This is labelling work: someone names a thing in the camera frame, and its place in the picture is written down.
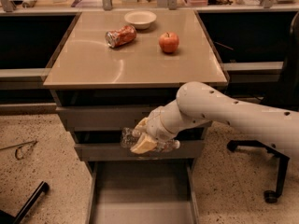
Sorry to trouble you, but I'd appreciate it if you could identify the clear plastic water bottle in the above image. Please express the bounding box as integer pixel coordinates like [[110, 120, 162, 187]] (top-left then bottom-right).
[[121, 128, 180, 152]]

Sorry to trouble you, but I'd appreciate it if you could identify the grey top drawer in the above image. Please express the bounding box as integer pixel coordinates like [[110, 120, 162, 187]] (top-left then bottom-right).
[[57, 105, 155, 132]]

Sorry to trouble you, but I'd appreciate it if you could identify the grey drawer cabinet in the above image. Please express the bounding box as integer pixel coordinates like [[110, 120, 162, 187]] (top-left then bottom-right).
[[42, 8, 229, 165]]

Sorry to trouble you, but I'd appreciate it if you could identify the white paper bowl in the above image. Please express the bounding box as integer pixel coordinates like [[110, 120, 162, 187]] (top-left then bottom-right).
[[124, 10, 157, 30]]

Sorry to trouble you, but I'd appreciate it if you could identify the cable on floor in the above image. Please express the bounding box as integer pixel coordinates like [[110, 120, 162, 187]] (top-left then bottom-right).
[[0, 139, 39, 161]]

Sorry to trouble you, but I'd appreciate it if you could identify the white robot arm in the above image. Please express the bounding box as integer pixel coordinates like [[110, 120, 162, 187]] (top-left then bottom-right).
[[131, 82, 299, 159]]

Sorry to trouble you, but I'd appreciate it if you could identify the black chair leg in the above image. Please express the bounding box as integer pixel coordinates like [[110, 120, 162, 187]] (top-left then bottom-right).
[[0, 181, 50, 224]]

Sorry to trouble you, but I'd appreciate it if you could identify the grey open bottom drawer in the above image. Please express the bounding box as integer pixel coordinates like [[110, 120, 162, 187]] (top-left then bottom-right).
[[85, 160, 200, 224]]

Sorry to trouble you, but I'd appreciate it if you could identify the black office chair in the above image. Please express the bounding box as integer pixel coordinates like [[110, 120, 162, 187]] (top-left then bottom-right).
[[226, 12, 299, 203]]

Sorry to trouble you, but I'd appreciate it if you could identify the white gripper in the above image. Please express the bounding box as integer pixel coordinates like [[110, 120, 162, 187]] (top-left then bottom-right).
[[130, 106, 178, 154]]

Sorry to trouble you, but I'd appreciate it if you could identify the red apple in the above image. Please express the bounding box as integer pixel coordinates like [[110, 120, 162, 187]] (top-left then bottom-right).
[[159, 32, 179, 53]]

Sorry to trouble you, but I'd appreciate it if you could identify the crushed orange soda can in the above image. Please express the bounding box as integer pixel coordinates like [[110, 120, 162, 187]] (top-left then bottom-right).
[[105, 25, 136, 49]]

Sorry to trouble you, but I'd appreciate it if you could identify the grey middle drawer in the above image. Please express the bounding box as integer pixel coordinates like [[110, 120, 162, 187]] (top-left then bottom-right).
[[75, 140, 204, 161]]

